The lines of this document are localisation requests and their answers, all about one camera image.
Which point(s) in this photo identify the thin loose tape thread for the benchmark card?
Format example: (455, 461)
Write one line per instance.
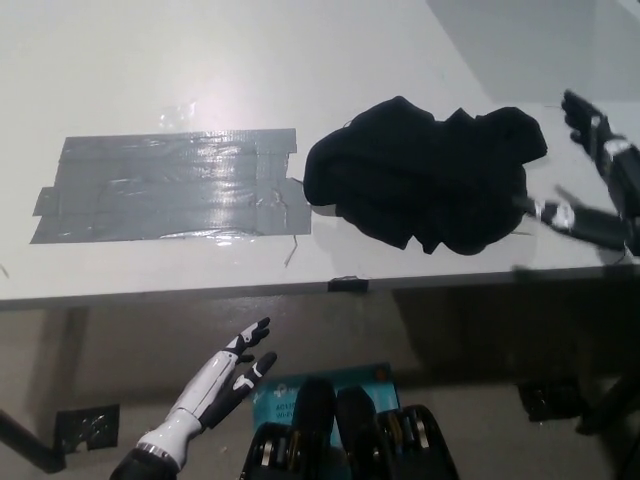
(292, 250)

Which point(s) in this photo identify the teal cardboard box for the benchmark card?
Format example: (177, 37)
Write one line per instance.
(280, 405)

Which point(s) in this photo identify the grey duct tape patch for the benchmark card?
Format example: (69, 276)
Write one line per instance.
(170, 185)

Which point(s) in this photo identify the black floor tape square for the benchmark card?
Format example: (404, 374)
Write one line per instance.
(547, 405)
(88, 429)

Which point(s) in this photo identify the black table leg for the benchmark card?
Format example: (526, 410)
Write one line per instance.
(610, 400)
(30, 442)

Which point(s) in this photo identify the black t-shirt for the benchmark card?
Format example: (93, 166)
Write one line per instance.
(425, 175)

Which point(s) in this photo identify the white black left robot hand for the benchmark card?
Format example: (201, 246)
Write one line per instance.
(210, 390)

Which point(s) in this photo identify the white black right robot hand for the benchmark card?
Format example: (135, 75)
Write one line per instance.
(622, 200)

